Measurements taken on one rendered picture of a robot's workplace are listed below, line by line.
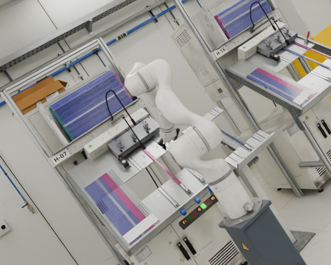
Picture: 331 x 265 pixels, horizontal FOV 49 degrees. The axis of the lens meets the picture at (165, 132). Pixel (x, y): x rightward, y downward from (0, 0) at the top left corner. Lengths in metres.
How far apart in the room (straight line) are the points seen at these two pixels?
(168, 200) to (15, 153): 2.16
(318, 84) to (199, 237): 1.36
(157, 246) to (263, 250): 1.00
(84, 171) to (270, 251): 1.31
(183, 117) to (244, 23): 1.70
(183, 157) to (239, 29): 1.78
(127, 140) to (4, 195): 1.86
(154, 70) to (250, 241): 0.83
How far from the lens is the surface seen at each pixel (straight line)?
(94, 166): 2.43
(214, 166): 1.51
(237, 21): 3.10
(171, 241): 2.48
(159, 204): 2.18
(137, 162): 2.37
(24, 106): 2.82
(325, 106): 3.20
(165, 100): 1.58
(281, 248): 1.66
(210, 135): 1.50
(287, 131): 2.93
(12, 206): 3.96
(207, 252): 2.59
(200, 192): 2.19
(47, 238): 3.99
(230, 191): 1.54
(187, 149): 1.48
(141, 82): 1.65
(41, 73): 2.59
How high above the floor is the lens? 1.30
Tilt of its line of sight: 5 degrees down
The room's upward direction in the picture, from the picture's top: 34 degrees counter-clockwise
